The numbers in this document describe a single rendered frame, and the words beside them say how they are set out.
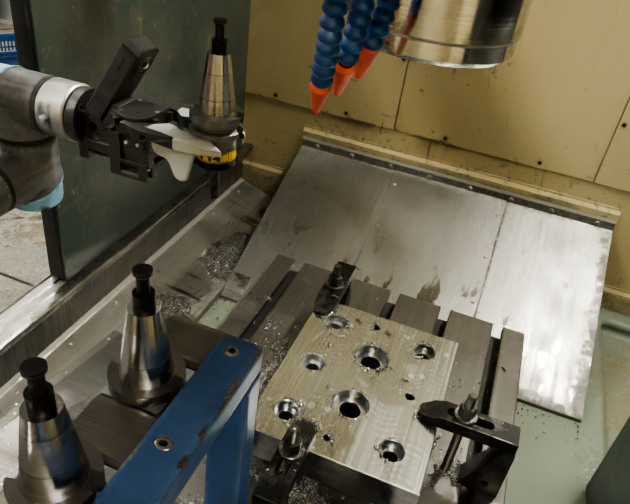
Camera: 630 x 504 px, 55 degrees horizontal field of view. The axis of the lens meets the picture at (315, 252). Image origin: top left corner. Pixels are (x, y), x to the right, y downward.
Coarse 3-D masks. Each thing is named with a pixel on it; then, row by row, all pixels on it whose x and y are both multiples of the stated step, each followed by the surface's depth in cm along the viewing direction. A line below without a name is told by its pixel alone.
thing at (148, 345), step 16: (128, 304) 46; (160, 304) 46; (128, 320) 46; (144, 320) 45; (160, 320) 46; (128, 336) 46; (144, 336) 46; (160, 336) 47; (128, 352) 47; (144, 352) 46; (160, 352) 47; (128, 368) 47; (144, 368) 47; (160, 368) 48; (128, 384) 48; (144, 384) 48; (160, 384) 48
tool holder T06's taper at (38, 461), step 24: (24, 408) 37; (24, 432) 37; (48, 432) 37; (72, 432) 39; (24, 456) 38; (48, 456) 37; (72, 456) 39; (24, 480) 39; (48, 480) 38; (72, 480) 39
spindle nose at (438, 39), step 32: (416, 0) 47; (448, 0) 47; (480, 0) 47; (512, 0) 48; (416, 32) 49; (448, 32) 48; (480, 32) 48; (512, 32) 50; (448, 64) 50; (480, 64) 50
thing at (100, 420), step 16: (96, 400) 48; (112, 400) 48; (80, 416) 46; (96, 416) 46; (112, 416) 47; (128, 416) 47; (144, 416) 47; (80, 432) 45; (96, 432) 45; (112, 432) 45; (128, 432) 46; (144, 432) 46; (112, 448) 44; (128, 448) 44; (112, 464) 43
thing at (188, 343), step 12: (168, 324) 56; (180, 324) 56; (192, 324) 56; (168, 336) 55; (180, 336) 55; (192, 336) 55; (204, 336) 55; (216, 336) 55; (180, 348) 53; (192, 348) 54; (204, 348) 54; (192, 360) 52
